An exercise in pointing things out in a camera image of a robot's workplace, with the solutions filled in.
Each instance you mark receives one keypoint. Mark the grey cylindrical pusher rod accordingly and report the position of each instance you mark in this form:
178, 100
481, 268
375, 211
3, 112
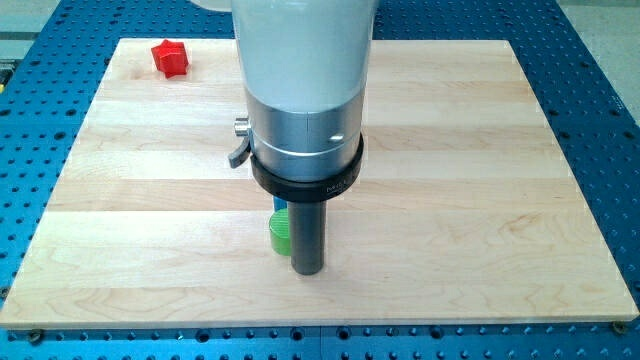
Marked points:
307, 223

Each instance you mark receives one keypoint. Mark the light wooden board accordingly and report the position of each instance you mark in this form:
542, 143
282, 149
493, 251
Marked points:
465, 210

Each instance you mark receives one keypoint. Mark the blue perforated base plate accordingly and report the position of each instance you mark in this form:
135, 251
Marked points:
51, 90

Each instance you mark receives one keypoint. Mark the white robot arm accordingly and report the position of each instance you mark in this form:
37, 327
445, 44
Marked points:
304, 65

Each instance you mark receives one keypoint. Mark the green cylinder block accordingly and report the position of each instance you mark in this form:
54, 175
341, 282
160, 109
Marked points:
279, 232

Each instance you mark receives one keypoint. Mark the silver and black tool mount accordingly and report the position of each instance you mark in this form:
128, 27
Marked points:
303, 157

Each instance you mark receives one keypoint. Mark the blue block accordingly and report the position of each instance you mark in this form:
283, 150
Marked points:
279, 203

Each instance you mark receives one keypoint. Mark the red star block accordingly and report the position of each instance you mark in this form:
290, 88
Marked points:
170, 58

